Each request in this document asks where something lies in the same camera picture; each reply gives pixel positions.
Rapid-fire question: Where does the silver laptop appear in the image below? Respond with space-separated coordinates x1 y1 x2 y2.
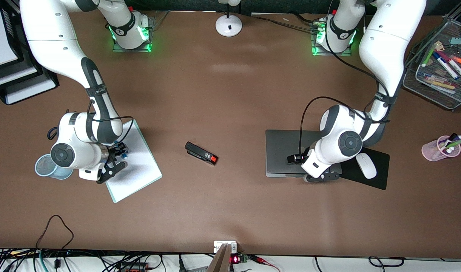
265 130 343 178

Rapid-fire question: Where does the red white marker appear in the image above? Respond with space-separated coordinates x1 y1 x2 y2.
447 59 461 87

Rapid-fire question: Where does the white clipboard with paper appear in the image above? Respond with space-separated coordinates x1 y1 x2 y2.
104 119 163 203

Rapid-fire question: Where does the white computer mouse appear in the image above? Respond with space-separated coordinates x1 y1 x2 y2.
357 153 377 179

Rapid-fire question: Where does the blue mesh pen cup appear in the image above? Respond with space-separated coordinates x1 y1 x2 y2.
35 154 74 180

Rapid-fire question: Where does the black mouse pad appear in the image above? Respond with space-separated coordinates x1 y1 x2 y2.
340 147 390 190

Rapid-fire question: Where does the black stapler with red tip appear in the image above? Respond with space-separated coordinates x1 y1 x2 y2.
185 142 218 166

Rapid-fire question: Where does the orange power strip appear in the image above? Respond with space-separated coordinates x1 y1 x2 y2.
119 263 148 272

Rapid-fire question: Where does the pink mesh pen cup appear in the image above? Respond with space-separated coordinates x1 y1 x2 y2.
421 135 461 162

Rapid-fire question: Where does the black stacked letter tray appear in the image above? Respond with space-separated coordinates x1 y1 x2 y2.
0 0 60 105

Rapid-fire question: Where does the yellow pen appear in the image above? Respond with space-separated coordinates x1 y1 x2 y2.
428 79 456 90

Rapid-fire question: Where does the green pen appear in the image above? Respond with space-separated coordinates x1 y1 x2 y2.
422 45 441 67

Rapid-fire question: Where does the blue white pen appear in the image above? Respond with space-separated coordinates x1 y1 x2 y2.
433 52 459 80

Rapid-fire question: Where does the white round lamp base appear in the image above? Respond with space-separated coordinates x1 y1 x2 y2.
216 0 242 37

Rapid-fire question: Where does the grey mesh desk tray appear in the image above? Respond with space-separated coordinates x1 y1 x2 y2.
403 17 461 111

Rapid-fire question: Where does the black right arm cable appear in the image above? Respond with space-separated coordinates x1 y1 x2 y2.
88 99 135 143

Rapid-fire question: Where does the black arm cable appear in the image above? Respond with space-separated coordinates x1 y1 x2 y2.
88 99 135 143
299 0 391 155

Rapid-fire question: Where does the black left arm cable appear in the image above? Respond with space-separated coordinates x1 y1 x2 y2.
299 0 391 155

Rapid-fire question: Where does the black looped cable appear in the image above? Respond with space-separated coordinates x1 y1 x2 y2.
35 215 74 252

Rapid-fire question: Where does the tangled cable bundle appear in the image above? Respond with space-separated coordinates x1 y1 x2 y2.
0 247 212 272

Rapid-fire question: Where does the red and black wire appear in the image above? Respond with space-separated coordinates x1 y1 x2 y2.
247 255 281 272

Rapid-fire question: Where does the thin black cable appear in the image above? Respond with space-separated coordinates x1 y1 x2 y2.
368 256 405 267

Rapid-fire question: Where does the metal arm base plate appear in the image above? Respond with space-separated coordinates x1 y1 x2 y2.
311 21 353 57
113 16 154 53

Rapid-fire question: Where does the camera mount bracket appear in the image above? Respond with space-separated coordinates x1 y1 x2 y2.
207 241 238 272

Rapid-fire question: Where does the black base cable bundle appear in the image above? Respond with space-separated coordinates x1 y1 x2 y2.
251 13 321 34

